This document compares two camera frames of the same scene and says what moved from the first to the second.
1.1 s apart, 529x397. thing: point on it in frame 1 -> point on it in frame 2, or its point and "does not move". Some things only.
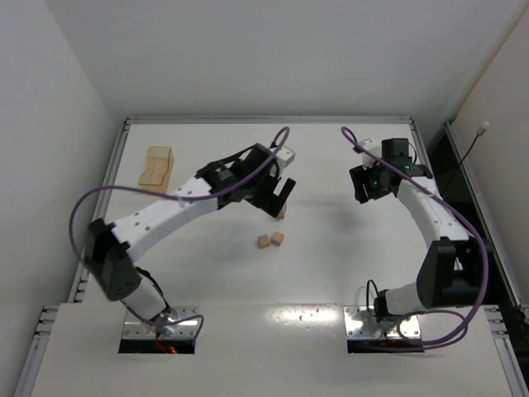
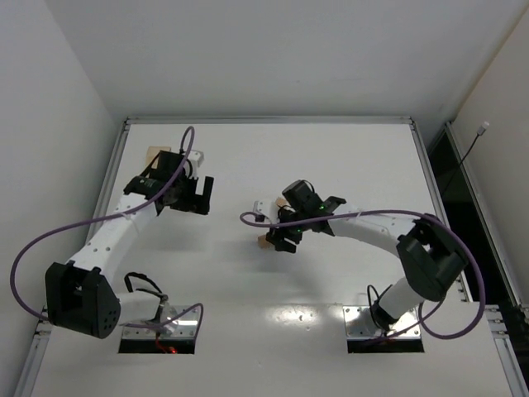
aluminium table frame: [277, 257] does not move
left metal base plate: [135, 327] does not move
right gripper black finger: [360, 178] -> [283, 246]
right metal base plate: [359, 324] does not move
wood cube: [264, 241] does not move
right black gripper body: [361, 182] -> [287, 236]
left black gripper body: [267, 195] -> [195, 198]
